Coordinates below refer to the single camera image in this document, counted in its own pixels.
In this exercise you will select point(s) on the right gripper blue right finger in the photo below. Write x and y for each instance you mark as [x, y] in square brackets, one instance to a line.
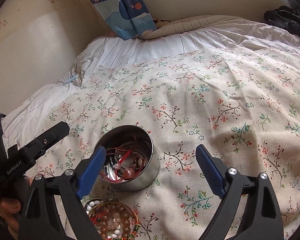
[261, 218]

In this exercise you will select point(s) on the white striped bed sheet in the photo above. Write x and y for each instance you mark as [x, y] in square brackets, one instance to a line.
[115, 47]

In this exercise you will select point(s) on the left hand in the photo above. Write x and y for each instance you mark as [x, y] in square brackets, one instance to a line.
[9, 207]

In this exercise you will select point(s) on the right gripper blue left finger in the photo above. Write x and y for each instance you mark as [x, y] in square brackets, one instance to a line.
[40, 218]

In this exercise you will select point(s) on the round silver metal tin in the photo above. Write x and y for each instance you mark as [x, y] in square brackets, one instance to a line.
[132, 162]

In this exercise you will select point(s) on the black clothing pile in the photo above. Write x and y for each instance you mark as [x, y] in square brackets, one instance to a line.
[285, 18]

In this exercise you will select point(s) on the beige checked blanket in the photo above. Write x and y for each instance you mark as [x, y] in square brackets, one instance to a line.
[193, 23]

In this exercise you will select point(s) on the white headboard panel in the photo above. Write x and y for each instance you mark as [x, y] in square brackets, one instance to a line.
[41, 53]

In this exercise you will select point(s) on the floral bed quilt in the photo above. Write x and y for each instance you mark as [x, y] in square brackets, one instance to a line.
[179, 203]

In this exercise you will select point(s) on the blue whale print curtain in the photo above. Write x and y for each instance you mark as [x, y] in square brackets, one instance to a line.
[126, 18]

